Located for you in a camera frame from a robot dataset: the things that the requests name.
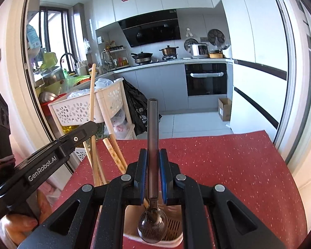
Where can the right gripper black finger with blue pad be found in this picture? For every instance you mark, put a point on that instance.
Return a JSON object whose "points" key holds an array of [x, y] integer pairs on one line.
{"points": [[93, 217], [212, 217]]}

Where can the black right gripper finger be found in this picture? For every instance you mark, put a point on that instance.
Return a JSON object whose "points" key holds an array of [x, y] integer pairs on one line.
{"points": [[80, 134]]}

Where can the yellow patterned chopstick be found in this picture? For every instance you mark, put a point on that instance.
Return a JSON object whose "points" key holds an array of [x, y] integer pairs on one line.
{"points": [[114, 156]]}

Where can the dark metal spoon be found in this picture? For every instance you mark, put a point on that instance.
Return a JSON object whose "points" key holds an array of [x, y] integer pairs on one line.
{"points": [[153, 223]]}

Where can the person's left hand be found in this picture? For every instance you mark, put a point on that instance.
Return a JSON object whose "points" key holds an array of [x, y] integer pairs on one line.
{"points": [[14, 227]]}

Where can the plain bamboo chopstick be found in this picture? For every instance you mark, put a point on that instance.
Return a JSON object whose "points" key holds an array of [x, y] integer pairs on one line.
{"points": [[102, 175], [117, 150], [95, 170]]}

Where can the white perforated storage cart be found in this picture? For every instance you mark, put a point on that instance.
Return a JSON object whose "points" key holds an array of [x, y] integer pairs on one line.
{"points": [[109, 107]]}

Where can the white plastic utensil holder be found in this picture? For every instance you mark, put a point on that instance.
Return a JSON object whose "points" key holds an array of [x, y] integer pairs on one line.
{"points": [[174, 235]]}

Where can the black plastic bag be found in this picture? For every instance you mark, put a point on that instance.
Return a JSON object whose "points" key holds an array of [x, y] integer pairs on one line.
{"points": [[138, 107]]}

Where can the cardboard box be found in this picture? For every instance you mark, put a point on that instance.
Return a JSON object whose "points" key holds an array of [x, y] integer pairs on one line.
{"points": [[224, 108]]}

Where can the black wok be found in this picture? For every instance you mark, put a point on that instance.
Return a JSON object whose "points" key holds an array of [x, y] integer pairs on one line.
{"points": [[142, 55]]}

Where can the steel cooking pot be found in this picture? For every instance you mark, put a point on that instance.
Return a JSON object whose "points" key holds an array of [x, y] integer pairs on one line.
{"points": [[169, 51]]}

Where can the black built-in oven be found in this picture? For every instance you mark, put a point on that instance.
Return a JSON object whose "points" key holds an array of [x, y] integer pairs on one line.
{"points": [[203, 79]]}

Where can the black range hood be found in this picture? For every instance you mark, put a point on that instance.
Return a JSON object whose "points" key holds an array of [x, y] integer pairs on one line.
{"points": [[149, 28]]}

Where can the white refrigerator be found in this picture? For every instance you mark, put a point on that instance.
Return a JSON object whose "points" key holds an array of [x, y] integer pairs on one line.
{"points": [[259, 49]]}

